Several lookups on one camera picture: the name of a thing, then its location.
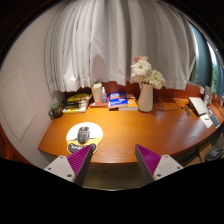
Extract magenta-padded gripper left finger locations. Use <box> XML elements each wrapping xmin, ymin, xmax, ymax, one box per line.
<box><xmin>43</xmin><ymin>143</ymin><xmax>95</xmax><ymax>187</ymax></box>

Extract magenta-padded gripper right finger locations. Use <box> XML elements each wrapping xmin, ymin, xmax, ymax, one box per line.
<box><xmin>134</xmin><ymin>143</ymin><xmax>184</xmax><ymax>186</ymax></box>

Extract black grey gaming mouse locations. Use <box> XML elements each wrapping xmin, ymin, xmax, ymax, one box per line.
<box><xmin>76</xmin><ymin>125</ymin><xmax>91</xmax><ymax>145</ymax></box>

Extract white yellow black mouse pad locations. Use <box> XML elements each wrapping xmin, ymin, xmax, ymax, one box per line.
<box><xmin>65</xmin><ymin>121</ymin><xmax>104</xmax><ymax>155</ymax></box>

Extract dark green mug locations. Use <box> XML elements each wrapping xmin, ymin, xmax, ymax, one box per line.
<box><xmin>48</xmin><ymin>102</ymin><xmax>64</xmax><ymax>120</ymax></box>

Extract black pen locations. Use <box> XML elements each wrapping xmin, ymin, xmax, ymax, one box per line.
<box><xmin>182</xmin><ymin>104</ymin><xmax>191</xmax><ymax>118</ymax></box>

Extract white yellow book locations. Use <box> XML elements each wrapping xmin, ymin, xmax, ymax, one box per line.
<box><xmin>62</xmin><ymin>105</ymin><xmax>89</xmax><ymax>114</ymax></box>

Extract white paper sheet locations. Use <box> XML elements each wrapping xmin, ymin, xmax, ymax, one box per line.
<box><xmin>199</xmin><ymin>114</ymin><xmax>221</xmax><ymax>129</ymax></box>

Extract white ceramic jug vase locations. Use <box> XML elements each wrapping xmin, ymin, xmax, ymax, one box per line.
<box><xmin>137</xmin><ymin>82</ymin><xmax>155</xmax><ymax>113</ymax></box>

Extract orange yellow book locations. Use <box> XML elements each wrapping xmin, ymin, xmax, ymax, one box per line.
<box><xmin>118</xmin><ymin>93</ymin><xmax>139</xmax><ymax>112</ymax></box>

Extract red book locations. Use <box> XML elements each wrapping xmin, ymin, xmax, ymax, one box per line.
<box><xmin>88</xmin><ymin>100</ymin><xmax>110</xmax><ymax>109</ymax></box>

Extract cream lidded tumbler cup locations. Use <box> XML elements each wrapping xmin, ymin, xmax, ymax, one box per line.
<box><xmin>91</xmin><ymin>82</ymin><xmax>103</xmax><ymax>104</ymax></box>

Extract blue book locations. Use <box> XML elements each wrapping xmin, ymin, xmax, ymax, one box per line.
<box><xmin>108</xmin><ymin>91</ymin><xmax>129</xmax><ymax>109</ymax></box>

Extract clear spray bottle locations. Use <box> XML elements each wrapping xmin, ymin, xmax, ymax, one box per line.
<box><xmin>100</xmin><ymin>86</ymin><xmax>108</xmax><ymax>104</ymax></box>

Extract white flower bouquet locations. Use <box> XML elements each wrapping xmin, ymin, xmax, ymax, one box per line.
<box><xmin>130</xmin><ymin>55</ymin><xmax>167</xmax><ymax>91</ymax></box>

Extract white curtain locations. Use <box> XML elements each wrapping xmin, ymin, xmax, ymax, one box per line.
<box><xmin>44</xmin><ymin>0</ymin><xmax>198</xmax><ymax>94</ymax></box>

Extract black cable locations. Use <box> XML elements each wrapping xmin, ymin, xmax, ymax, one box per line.
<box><xmin>153</xmin><ymin>91</ymin><xmax>183</xmax><ymax>113</ymax></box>

